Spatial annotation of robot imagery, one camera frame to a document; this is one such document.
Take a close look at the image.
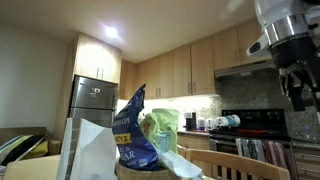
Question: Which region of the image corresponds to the wooden drawer cabinet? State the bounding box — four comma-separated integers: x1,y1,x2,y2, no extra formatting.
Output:
293,142,320,180

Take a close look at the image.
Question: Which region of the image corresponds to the wooden chair back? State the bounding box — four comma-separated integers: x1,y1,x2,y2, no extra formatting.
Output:
184,148,291,180

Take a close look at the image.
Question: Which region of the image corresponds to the blue chip bag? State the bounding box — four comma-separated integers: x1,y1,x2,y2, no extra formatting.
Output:
112,83,160,172

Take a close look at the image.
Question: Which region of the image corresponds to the green chip bag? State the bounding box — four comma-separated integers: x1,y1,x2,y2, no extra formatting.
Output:
139,108,180,154

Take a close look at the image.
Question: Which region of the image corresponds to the grey striped dish towel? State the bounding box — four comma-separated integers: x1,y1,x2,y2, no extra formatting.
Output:
235,138,266,164

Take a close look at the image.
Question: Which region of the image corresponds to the white mug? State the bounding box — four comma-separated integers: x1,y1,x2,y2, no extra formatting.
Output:
205,118,217,132

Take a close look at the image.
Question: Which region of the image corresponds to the striped cushion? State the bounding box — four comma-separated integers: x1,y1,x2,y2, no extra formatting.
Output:
0,134,46,166

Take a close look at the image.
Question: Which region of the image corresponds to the ceiling light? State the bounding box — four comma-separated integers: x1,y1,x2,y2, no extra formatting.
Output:
103,24,121,40

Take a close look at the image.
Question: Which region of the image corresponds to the stainless steel refrigerator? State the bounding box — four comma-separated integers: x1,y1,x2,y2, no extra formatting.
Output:
68,74,119,129

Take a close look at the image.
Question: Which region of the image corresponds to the black coffee maker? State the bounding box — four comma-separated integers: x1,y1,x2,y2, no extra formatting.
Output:
184,111,198,132

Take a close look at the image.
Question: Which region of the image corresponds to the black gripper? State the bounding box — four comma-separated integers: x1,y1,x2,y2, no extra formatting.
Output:
268,31,320,113

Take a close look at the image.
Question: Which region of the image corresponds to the wooden base cabinet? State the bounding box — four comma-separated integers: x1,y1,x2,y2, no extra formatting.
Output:
176,130,218,152

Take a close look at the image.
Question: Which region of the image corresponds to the clear plastic bag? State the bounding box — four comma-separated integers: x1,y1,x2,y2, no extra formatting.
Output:
154,143,203,179

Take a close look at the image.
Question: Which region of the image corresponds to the red striped dish towel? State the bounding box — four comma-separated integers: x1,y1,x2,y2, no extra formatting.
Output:
263,139,290,174

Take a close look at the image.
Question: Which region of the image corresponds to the wooden cabinet over refrigerator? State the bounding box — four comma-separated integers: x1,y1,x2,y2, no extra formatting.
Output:
73,33,123,84

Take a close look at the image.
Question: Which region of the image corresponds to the wooden bowl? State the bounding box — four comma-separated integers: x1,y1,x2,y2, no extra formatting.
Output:
114,159,183,180

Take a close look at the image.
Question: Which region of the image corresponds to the range hood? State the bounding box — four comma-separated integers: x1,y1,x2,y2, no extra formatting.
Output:
214,59,278,79

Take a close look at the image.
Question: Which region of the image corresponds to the black stove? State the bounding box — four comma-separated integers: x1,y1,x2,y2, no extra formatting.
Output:
209,108,294,180

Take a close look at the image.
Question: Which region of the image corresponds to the yellow cushion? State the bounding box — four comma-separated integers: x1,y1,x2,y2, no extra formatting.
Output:
23,140,50,160

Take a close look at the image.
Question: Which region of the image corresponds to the wooden wall cabinet row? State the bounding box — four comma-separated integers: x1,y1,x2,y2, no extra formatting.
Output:
119,19,273,101

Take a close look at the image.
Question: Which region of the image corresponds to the white bag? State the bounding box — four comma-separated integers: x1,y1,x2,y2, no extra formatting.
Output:
55,117,118,180

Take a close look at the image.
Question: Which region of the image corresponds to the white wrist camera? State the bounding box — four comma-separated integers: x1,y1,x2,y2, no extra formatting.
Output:
245,33,272,58

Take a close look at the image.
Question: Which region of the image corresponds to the white jar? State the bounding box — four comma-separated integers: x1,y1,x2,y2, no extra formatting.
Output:
196,117,207,132

